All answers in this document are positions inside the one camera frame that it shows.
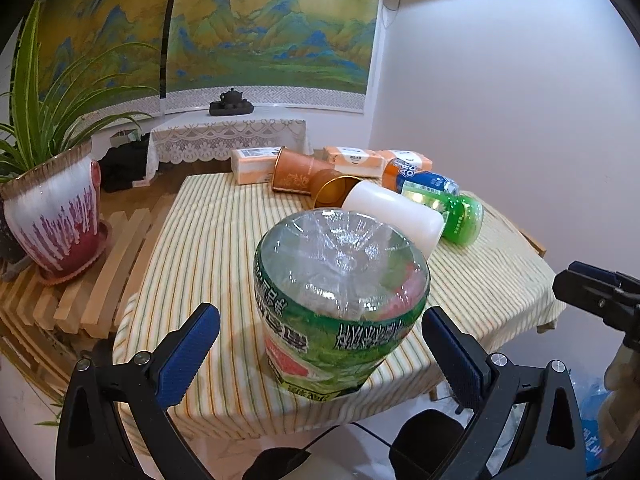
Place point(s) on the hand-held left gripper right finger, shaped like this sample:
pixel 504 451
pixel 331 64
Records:
pixel 452 355

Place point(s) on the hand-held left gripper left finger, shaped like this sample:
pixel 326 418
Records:
pixel 190 345

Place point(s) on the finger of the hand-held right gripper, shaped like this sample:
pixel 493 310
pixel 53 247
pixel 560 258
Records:
pixel 590 287

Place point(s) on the large clear green-label bottle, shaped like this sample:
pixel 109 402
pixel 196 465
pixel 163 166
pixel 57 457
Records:
pixel 340 285

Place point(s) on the white plastic cup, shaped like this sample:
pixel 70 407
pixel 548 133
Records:
pixel 395 210

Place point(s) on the orange cup with gold inside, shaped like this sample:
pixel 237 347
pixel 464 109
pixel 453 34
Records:
pixel 332 191

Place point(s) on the orange cup with leaf print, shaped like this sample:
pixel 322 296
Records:
pixel 295 170

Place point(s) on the person's right hand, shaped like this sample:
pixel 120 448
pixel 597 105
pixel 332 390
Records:
pixel 620 375

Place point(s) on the wooden table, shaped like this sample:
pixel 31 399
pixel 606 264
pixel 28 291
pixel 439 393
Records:
pixel 534 244

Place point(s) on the striped tablecloth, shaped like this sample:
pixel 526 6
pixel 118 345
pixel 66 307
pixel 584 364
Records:
pixel 210 260

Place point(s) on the wooden slatted bench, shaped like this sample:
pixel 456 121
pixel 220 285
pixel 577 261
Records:
pixel 100 300

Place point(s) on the blue plastic bag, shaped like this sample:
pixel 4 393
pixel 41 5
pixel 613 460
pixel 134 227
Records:
pixel 592 410

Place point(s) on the red pot saucer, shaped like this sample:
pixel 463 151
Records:
pixel 96 255

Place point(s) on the green plastic bottle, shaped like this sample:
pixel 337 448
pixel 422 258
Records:
pixel 461 220

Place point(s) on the blue and orange drink bottle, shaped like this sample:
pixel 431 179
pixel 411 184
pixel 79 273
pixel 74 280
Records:
pixel 425 180

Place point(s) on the black bag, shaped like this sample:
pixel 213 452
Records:
pixel 125 165

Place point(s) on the orange tissue pack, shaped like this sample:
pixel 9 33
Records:
pixel 250 162
pixel 350 157
pixel 420 159

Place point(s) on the white and red flower pot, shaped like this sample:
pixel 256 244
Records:
pixel 50 210

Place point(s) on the white lace cloth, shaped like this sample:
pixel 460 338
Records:
pixel 225 140

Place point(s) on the dark tea tray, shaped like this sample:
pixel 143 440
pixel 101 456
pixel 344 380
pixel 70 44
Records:
pixel 232 109

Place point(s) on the dark clay teapot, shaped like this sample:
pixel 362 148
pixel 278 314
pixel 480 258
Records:
pixel 231 96

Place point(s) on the green spider plant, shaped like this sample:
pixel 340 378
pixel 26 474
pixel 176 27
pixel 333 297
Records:
pixel 30 125

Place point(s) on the landscape painting panel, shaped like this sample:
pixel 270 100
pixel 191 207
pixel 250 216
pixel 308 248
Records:
pixel 100 35
pixel 270 30

